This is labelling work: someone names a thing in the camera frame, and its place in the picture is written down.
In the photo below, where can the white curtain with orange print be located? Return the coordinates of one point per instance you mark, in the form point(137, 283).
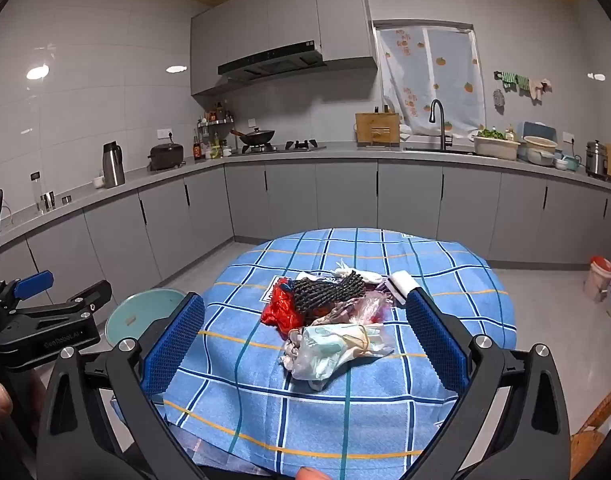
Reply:
point(425, 75)

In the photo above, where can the yellow condiment jar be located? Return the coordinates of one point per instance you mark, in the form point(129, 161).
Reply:
point(215, 150)

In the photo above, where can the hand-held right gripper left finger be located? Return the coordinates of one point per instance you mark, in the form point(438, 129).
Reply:
point(170, 345)

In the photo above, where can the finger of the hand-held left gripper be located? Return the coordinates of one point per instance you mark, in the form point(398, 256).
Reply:
point(85, 300)
point(33, 284)

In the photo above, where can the small pale bowls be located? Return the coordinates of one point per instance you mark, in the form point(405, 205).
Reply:
point(568, 162)

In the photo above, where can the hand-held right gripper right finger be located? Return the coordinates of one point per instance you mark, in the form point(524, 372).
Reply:
point(435, 340)

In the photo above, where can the stainless steel pot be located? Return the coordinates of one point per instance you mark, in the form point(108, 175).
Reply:
point(596, 160)

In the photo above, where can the gas stove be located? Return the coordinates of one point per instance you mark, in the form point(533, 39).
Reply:
point(295, 146)

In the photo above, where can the teal round basin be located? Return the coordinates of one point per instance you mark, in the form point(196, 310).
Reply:
point(135, 310)

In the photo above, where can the black wok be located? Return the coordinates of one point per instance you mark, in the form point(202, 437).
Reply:
point(258, 136)

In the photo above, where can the black kitchen faucet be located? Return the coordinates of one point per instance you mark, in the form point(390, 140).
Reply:
point(441, 125)

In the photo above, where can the grey hanging scrubber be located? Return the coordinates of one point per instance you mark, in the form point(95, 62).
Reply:
point(499, 98)

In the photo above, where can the clear pinkish plastic bag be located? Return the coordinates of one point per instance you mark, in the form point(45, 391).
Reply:
point(365, 310)

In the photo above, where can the wooden knife block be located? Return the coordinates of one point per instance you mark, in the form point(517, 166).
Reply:
point(378, 130)

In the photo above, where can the glass jar with black lid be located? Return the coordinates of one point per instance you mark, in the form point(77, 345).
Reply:
point(37, 195)

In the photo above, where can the white bucket with red lid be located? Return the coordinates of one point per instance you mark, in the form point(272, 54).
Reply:
point(598, 280)

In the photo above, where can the black cooking pot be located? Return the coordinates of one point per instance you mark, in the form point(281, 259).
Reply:
point(165, 157)

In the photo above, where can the light blue board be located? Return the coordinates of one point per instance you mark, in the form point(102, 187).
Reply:
point(540, 127)

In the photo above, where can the white hanging cloth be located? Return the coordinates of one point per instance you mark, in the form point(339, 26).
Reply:
point(539, 89)

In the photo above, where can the blue plaid tablecloth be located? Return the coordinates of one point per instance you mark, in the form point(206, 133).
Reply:
point(285, 410)

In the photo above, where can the white plastic bag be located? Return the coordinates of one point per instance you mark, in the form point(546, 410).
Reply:
point(330, 355)

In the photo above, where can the metal spice rack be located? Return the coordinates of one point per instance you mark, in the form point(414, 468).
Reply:
point(218, 120)

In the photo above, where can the kitchen sink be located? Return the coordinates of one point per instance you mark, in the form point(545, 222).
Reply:
point(435, 150)

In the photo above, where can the stacked bowls basin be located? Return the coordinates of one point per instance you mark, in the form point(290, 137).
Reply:
point(539, 152)

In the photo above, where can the black mesh net bundle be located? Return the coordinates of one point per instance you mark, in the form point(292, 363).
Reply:
point(325, 290)

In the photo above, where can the black range hood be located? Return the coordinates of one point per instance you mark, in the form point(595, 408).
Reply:
point(270, 60)

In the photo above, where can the small white bowl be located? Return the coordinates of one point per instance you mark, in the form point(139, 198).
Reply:
point(98, 182)

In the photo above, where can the wooden chair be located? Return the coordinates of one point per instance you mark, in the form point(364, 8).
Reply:
point(590, 445)

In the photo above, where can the grey lower kitchen cabinets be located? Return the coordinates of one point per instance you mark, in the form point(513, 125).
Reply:
point(335, 195)

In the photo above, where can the steel thermos flask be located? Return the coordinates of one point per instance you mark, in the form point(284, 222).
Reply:
point(113, 165)

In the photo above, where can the person's right hand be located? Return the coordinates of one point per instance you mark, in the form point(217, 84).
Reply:
point(313, 475)

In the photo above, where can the red plastic bag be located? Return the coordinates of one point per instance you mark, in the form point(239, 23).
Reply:
point(280, 310)

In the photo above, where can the dark sauce bottle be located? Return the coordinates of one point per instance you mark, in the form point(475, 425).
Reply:
point(197, 147)

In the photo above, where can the white basin with vegetables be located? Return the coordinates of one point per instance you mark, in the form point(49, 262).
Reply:
point(495, 147)

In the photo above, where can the green striped hanging cloth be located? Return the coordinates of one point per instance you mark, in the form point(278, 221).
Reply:
point(515, 81)

